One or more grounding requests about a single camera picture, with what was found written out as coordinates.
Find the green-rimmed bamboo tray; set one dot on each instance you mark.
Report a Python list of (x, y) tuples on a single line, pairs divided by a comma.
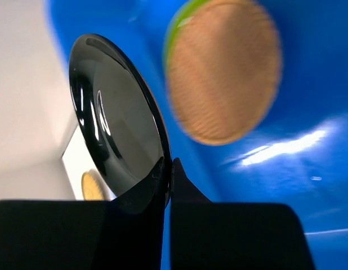
[(92, 186)]

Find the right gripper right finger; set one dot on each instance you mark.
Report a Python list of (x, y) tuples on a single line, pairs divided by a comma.
[(220, 235)]

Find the green plastic plate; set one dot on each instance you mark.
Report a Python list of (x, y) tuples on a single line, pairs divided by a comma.
[(177, 21)]

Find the brown woven bamboo tray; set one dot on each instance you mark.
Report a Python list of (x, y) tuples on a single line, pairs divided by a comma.
[(224, 71)]

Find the blue plastic bin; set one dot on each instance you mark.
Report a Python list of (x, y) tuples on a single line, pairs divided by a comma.
[(298, 155)]

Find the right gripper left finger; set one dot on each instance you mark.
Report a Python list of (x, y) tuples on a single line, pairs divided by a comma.
[(125, 233)]

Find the black plastic plate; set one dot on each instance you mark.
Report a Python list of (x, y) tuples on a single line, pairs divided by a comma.
[(117, 114)]

